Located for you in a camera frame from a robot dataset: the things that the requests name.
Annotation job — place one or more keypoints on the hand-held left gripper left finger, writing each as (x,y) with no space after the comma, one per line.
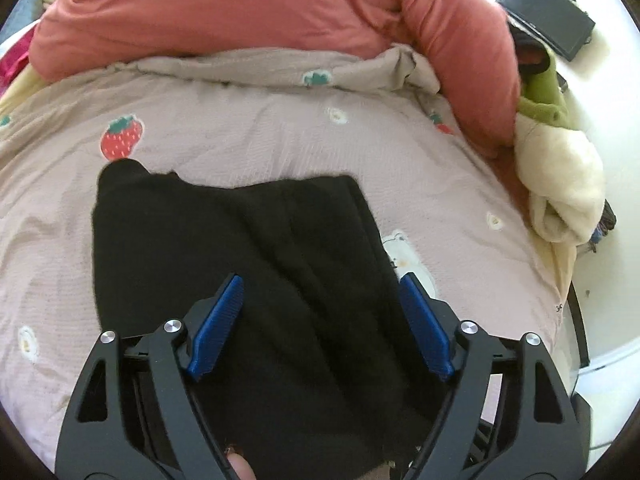
(217,325)

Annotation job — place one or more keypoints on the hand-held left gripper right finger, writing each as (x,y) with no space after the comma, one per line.
(425,325)

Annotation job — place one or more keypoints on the black sweater with orange cuffs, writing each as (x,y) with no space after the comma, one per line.
(250,230)

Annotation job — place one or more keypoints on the person's left hand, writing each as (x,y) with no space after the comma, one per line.
(242,466)

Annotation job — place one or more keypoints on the cream fleece garment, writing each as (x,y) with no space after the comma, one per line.
(560,180)

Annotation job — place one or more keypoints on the dark plaid cloth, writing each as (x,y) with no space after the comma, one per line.
(602,227)

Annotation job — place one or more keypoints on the strawberry printed blanket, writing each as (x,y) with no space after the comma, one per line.
(300,135)

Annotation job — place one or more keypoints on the green garment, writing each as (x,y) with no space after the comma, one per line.
(542,95)

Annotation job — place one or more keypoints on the black garment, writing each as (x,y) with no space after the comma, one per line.
(530,47)

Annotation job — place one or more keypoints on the pale yellow cloth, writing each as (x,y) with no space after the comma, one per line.
(22,90)

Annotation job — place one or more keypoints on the salmon pink duvet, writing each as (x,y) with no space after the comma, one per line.
(200,10)

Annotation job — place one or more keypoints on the black rectangular case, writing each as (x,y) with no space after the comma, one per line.
(547,15)

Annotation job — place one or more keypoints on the magenta garment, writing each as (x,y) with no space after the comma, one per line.
(12,60)

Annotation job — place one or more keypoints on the black metal frame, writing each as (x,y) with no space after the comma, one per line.
(577,325)

